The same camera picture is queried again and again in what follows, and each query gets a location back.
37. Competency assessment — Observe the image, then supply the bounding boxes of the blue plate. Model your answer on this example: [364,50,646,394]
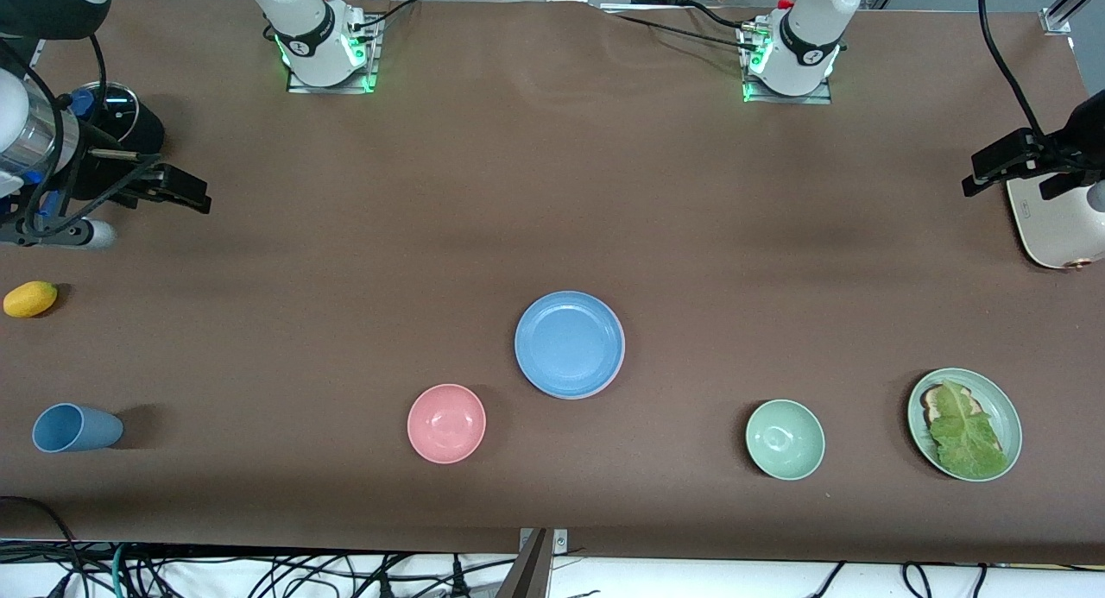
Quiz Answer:
[514,290,624,400]

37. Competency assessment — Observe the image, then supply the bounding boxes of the pink plate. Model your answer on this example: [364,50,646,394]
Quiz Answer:
[596,309,627,400]

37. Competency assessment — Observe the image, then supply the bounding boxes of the black pot with glass lid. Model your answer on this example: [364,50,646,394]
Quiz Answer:
[82,80,166,178]

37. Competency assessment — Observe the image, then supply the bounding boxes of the beige toaster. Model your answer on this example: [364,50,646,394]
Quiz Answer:
[1007,177,1105,271]

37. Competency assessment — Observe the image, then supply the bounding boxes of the yellow lemon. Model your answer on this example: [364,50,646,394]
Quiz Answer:
[3,280,59,318]

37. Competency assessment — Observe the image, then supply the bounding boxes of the green plate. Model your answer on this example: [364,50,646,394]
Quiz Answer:
[906,368,1024,483]

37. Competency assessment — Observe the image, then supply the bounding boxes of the toast bread slice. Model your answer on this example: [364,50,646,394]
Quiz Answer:
[920,386,981,428]

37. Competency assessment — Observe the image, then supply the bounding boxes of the blue cup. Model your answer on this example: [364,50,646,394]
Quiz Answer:
[32,403,124,454]

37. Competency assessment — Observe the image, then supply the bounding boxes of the green lettuce leaf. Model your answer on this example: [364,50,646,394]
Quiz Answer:
[928,379,1009,480]

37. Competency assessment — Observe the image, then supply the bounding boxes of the brown table cover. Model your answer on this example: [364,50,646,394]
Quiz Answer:
[0,0,1105,566]

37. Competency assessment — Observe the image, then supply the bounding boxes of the green bowl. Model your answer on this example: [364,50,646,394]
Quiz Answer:
[745,399,826,482]

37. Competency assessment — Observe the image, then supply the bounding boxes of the pink bowl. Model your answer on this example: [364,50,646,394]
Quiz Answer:
[407,383,487,465]

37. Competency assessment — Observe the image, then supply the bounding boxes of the brown wooden beam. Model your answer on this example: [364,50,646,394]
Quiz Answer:
[496,529,553,598]

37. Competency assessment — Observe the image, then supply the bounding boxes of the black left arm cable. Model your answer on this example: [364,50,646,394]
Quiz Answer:
[977,0,1061,150]

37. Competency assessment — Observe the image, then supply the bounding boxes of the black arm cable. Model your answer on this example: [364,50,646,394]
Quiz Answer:
[977,0,1061,150]
[0,33,109,236]

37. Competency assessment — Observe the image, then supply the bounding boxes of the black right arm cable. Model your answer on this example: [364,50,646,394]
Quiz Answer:
[0,33,109,236]

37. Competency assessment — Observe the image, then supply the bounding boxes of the aluminium frame profile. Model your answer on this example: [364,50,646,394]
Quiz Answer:
[1039,0,1105,36]

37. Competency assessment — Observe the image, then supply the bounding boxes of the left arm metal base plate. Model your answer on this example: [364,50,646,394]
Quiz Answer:
[740,20,835,105]

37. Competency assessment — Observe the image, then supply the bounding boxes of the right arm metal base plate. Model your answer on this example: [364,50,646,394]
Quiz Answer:
[287,16,382,94]

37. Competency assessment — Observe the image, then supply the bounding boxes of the black right base cable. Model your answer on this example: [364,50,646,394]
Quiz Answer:
[348,0,434,33]

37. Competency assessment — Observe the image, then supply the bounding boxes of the black base cable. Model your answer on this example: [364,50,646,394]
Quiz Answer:
[348,0,434,33]
[603,1,762,54]

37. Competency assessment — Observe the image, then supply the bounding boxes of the black floor cable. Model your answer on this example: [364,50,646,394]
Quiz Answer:
[0,494,87,598]

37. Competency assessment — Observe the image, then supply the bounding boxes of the black left base cable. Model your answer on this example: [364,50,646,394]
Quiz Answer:
[603,1,762,54]

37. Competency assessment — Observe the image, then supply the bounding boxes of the metal table bracket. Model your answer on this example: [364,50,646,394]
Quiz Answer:
[518,528,570,554]

